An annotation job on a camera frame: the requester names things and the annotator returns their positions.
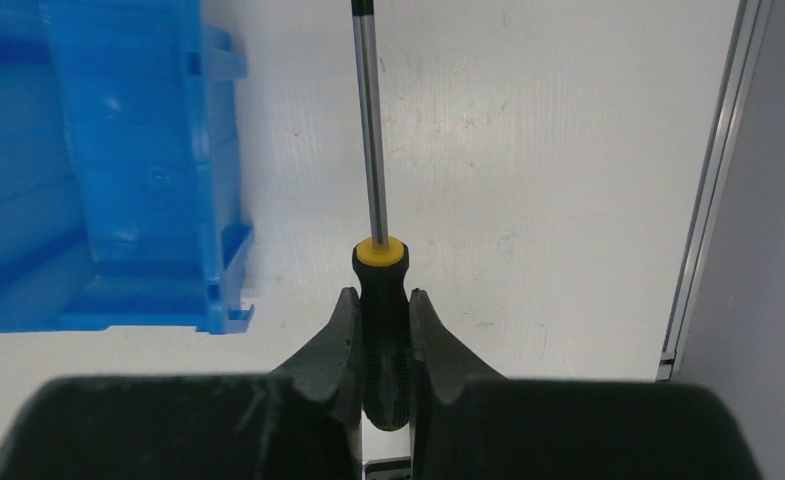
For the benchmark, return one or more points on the blue plastic bin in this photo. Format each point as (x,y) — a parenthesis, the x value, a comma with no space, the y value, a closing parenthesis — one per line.
(119,168)

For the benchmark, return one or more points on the aluminium right frame rail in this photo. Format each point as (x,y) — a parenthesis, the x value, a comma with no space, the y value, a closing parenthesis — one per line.
(744,49)

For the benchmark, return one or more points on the black yellow screwdriver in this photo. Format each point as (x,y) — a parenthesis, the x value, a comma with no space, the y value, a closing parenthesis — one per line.
(380,261)

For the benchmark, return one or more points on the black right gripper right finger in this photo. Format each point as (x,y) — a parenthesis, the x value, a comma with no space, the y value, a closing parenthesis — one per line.
(446,439)

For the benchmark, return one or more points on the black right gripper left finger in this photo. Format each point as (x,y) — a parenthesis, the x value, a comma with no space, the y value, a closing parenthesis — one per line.
(321,436)

